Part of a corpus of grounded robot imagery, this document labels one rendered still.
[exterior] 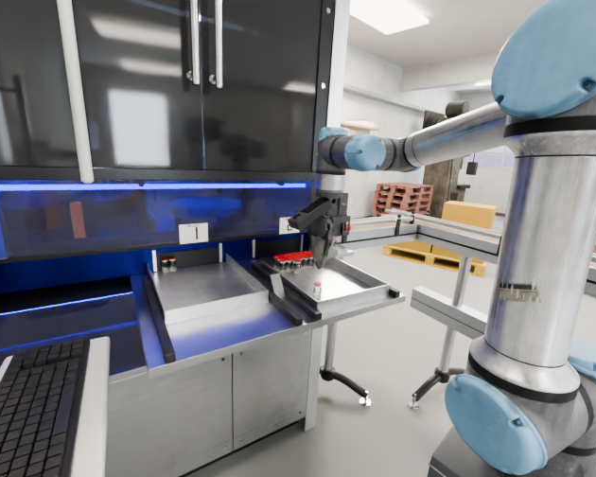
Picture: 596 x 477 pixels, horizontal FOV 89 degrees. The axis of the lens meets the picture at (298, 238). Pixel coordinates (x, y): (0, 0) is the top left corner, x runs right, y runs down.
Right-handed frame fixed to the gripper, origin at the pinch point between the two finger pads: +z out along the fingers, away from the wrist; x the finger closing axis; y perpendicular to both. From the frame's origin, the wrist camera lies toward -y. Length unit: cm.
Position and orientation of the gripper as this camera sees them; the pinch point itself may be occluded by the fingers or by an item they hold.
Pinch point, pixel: (317, 264)
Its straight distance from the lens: 83.2
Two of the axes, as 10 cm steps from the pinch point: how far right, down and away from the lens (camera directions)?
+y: 8.5, -0.9, 5.2
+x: -5.2, -2.5, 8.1
